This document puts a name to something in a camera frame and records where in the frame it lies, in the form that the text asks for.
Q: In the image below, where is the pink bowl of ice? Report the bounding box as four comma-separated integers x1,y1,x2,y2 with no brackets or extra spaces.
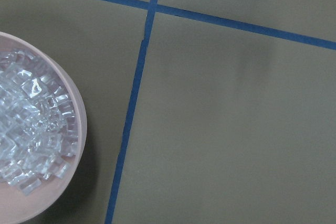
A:
1,33,87,223

